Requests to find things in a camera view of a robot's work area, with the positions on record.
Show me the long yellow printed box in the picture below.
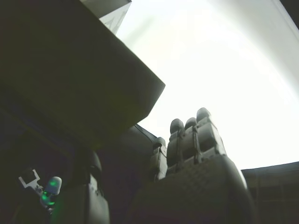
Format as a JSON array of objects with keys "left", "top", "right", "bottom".
[{"left": 0, "top": 0, "right": 166, "bottom": 150}]

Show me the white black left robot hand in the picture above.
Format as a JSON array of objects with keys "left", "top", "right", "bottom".
[{"left": 52, "top": 107, "right": 257, "bottom": 224}]

